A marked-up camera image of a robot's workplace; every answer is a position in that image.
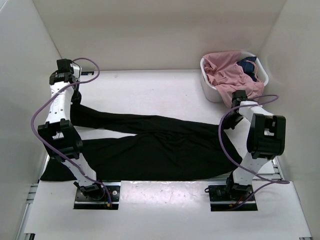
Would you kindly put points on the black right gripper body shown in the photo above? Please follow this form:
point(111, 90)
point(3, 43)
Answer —
point(232, 119)

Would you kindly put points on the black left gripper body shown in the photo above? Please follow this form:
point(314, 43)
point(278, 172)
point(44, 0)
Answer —
point(76, 90)

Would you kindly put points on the black trousers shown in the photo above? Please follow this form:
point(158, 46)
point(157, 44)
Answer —
point(154, 148)

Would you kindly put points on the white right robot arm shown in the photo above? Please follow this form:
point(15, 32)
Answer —
point(265, 141)

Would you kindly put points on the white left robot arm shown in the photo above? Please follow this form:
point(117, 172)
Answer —
point(62, 141)

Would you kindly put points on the pink trousers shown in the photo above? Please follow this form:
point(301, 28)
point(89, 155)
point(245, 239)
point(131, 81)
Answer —
point(235, 80)

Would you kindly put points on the white laundry basket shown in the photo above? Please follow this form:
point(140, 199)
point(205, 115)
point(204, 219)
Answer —
point(212, 87)

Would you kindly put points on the navy blue garment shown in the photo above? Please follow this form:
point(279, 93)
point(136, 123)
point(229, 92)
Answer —
point(249, 67)

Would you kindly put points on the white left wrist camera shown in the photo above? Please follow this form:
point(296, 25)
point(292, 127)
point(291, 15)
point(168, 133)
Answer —
point(77, 70)

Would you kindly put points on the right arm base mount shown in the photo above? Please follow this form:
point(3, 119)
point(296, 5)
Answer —
point(221, 200)

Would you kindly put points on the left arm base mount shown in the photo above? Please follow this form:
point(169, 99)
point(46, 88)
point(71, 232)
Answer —
point(94, 197)

